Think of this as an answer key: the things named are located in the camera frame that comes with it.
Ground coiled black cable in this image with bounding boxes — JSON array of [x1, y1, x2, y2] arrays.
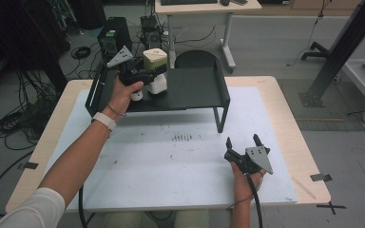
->
[[69, 45, 92, 61]]

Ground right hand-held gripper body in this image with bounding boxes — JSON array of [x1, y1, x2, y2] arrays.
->
[[223, 145, 275, 176]]

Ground person's legs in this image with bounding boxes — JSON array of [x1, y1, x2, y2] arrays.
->
[[102, 210, 211, 228]]

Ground person's right hand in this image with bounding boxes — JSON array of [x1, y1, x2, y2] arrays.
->
[[229, 161, 266, 204]]

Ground white desk with wooden top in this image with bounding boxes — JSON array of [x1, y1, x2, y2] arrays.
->
[[154, 0, 263, 73]]

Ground bundle of black cables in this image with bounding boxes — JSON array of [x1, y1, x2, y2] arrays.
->
[[0, 68, 63, 152]]

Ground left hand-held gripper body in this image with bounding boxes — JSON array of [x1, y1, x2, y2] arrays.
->
[[106, 45, 156, 87]]

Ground black keyboard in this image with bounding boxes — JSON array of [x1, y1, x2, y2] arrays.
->
[[160, 0, 220, 7]]

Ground black curtain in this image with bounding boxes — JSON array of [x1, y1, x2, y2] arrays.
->
[[0, 0, 71, 93]]

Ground black round stool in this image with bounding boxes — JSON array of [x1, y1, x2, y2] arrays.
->
[[173, 49, 220, 69]]

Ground right hand-held gripper cable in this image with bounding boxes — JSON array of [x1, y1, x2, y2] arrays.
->
[[245, 173, 264, 228]]

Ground black tape cross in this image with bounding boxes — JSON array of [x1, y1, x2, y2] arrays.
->
[[316, 200, 347, 216]]

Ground black metal shelf rack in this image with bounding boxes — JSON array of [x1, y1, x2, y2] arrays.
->
[[84, 58, 232, 134]]

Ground open computer tower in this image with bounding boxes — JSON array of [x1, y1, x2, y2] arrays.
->
[[139, 15, 164, 51]]

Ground person's left hand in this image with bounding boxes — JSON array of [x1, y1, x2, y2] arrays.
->
[[102, 75, 145, 121]]

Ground black metal stand column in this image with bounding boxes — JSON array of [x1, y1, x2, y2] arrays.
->
[[298, 0, 365, 108]]

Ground white table mat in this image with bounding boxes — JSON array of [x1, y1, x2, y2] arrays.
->
[[46, 86, 299, 213]]

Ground black computer tower green label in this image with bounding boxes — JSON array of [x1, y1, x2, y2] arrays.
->
[[96, 16, 134, 65]]

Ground white wheeled cart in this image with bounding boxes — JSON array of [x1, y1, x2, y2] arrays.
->
[[341, 21, 365, 124]]

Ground white wristband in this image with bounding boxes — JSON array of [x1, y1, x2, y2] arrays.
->
[[91, 111, 118, 132]]

